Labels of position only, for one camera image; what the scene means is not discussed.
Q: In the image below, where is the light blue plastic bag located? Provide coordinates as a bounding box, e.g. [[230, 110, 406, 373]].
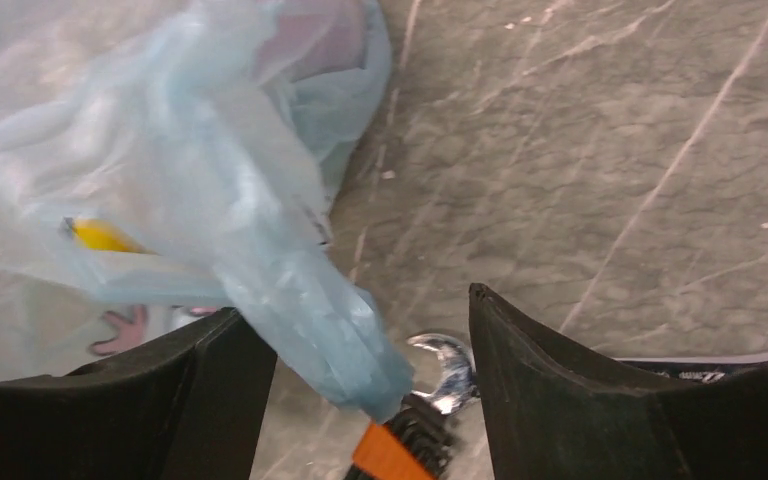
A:
[[0, 1, 413, 421]]

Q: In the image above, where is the orange black hex key set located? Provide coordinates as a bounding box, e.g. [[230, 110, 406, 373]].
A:
[[343, 393, 458, 479]]

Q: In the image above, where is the yellow fake lemon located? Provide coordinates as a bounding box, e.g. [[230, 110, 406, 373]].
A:
[[64, 218, 150, 254]]

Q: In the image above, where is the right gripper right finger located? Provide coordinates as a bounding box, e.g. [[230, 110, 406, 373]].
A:
[[469, 283, 768, 480]]

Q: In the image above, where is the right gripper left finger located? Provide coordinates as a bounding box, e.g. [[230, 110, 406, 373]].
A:
[[0, 309, 277, 479]]

